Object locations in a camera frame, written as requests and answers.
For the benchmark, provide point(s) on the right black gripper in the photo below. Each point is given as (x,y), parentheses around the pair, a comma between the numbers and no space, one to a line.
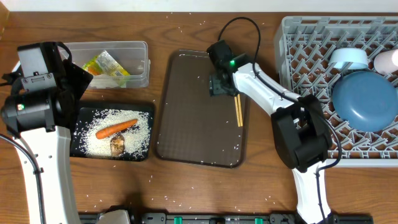
(217,86)

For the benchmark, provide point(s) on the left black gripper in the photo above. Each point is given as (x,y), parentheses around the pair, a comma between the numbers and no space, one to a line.
(78,76)

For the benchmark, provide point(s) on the wooden chopstick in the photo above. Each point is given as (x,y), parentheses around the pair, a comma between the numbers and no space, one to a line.
(240,110)
(238,116)

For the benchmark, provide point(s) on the foil snack wrapper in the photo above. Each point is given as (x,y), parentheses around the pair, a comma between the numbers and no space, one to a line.
(104,63)

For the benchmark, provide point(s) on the orange carrot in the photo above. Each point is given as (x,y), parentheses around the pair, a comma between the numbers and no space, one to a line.
(110,130)

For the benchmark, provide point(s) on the light blue bowl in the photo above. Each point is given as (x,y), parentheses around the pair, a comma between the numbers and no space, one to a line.
(342,57)

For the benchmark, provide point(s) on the dark blue plate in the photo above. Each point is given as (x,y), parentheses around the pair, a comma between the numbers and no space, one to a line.
(366,100)

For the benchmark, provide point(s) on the white plastic cup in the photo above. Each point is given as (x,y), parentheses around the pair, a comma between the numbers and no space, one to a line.
(386,62)

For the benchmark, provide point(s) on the white tissue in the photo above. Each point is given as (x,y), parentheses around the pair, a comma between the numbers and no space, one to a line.
(105,81)

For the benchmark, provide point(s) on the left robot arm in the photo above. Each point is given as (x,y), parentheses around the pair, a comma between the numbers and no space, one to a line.
(44,153)

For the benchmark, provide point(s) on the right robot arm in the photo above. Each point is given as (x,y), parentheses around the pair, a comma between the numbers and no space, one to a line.
(301,136)

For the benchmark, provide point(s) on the black waste tray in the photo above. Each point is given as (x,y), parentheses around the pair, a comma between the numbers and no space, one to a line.
(146,109)

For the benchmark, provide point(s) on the grey dishwasher rack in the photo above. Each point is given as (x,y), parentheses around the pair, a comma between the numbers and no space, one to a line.
(303,47)

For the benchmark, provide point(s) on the dark brown serving tray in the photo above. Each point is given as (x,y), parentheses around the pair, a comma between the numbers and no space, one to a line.
(195,127)

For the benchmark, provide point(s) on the clear plastic bin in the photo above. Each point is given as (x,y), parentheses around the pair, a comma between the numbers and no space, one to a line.
(131,55)

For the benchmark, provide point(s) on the brown food scrap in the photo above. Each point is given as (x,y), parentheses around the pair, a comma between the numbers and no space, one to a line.
(117,145)

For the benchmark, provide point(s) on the white rice pile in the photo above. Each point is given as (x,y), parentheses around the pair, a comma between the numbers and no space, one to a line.
(136,137)

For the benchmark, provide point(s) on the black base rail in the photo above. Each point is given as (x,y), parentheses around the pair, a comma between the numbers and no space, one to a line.
(123,217)

